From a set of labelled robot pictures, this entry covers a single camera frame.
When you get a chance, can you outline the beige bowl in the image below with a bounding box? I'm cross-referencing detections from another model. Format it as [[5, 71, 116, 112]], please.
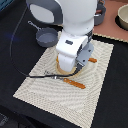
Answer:
[[118, 4, 128, 30]]

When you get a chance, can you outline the fork with wooden handle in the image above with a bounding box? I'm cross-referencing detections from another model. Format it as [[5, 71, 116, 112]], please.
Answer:
[[44, 70, 86, 89]]

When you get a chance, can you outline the woven beige placemat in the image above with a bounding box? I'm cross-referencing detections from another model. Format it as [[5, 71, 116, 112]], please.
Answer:
[[14, 40, 114, 128]]

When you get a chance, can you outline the knife with wooden handle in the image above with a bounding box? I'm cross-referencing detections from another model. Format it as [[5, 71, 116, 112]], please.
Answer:
[[88, 58, 97, 63]]

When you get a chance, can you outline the low grey pot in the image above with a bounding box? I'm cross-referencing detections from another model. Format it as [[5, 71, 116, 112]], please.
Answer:
[[29, 21, 58, 48]]

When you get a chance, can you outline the tall grey pot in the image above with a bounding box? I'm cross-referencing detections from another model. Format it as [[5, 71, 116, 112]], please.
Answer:
[[94, 4, 106, 25]]

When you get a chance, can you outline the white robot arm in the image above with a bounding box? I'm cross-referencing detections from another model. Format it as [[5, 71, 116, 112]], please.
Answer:
[[26, 0, 97, 72]]

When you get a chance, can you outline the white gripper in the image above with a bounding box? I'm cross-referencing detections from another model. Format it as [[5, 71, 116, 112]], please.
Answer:
[[56, 31, 94, 72]]

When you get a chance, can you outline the round beige plate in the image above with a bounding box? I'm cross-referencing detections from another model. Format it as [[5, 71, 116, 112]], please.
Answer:
[[56, 56, 76, 75]]

